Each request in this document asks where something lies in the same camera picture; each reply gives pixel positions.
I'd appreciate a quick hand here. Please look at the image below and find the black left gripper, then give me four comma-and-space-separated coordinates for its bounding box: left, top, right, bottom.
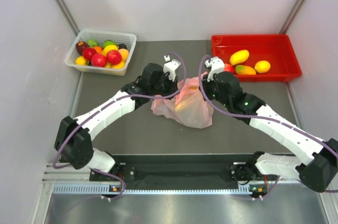
149, 71, 180, 100

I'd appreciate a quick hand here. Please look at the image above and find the pink translucent plastic bag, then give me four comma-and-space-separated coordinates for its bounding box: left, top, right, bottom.
151, 77, 214, 129

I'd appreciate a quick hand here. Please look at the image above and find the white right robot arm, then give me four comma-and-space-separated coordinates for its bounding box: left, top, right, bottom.
199, 72, 337, 193

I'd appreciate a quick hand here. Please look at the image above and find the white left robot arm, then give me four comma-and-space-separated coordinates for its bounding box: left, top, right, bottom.
54, 60, 181, 180

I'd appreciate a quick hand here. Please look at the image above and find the yellow fruit front in basket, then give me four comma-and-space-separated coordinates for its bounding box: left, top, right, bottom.
111, 61, 125, 69

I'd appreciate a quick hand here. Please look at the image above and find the dark fruit back in basket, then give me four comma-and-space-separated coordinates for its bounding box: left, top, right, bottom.
118, 43, 128, 50

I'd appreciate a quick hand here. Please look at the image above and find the dark red fruit in basket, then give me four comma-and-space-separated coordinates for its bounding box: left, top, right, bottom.
75, 41, 90, 55

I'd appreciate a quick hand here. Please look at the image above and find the red apple in tray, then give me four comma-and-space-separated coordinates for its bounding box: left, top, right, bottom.
224, 63, 235, 74

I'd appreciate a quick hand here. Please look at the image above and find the orange green mango in tray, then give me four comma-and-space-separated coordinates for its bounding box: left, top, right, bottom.
235, 64, 257, 75

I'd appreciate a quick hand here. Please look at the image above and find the yellow mango in tray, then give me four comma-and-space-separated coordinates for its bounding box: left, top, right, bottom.
229, 50, 250, 66

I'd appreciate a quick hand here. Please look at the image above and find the orange peach in basket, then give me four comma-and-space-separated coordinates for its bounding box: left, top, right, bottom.
118, 49, 129, 62

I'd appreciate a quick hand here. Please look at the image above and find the yellow lemon in tray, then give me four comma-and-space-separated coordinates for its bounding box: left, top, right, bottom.
254, 60, 271, 74

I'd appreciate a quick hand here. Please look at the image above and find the red apple right in basket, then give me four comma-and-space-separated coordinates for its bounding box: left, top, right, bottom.
106, 50, 122, 65

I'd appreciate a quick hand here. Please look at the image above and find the red apple in basket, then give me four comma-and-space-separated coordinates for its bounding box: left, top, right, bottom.
82, 47, 97, 61
91, 53, 107, 67
106, 50, 122, 65

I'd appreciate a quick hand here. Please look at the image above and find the white perforated plastic basket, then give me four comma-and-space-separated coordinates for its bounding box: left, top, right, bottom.
64, 30, 137, 76

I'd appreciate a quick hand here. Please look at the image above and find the yellow banana in basket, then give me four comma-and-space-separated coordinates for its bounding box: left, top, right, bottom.
101, 45, 118, 56

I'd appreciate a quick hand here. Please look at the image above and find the red apple middle in basket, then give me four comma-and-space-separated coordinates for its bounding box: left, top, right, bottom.
91, 53, 107, 67

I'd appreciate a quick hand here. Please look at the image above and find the green apple in basket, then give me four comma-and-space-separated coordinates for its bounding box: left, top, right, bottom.
102, 40, 116, 49

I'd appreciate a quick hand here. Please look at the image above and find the small orange in basket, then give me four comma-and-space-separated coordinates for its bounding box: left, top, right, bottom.
93, 46, 102, 53

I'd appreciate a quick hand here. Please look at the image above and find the red plastic tray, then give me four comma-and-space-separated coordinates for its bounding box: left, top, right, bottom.
211, 34, 302, 82

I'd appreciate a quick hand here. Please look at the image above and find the red apple left in basket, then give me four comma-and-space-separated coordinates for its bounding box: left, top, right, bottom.
82, 47, 97, 61

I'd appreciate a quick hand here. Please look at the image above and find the green lime in basket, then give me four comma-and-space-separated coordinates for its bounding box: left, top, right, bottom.
87, 39, 99, 47

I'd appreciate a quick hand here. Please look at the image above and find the yellow lemon in basket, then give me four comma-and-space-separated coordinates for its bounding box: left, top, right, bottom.
75, 56, 87, 66

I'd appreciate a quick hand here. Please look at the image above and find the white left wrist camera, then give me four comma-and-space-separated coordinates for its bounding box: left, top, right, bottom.
163, 55, 181, 82

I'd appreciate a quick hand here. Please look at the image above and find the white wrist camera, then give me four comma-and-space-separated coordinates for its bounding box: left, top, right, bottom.
163, 55, 181, 82
204, 57, 224, 82

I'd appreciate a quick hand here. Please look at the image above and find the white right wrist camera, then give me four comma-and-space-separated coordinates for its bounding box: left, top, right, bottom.
204, 57, 224, 82

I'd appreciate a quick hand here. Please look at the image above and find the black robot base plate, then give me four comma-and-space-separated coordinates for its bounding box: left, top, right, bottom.
89, 154, 282, 184

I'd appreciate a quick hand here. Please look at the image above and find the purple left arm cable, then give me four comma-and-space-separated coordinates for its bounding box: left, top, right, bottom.
52, 51, 187, 170

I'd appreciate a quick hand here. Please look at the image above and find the grey slotted cable duct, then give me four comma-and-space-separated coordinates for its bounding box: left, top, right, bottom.
52, 183, 267, 195

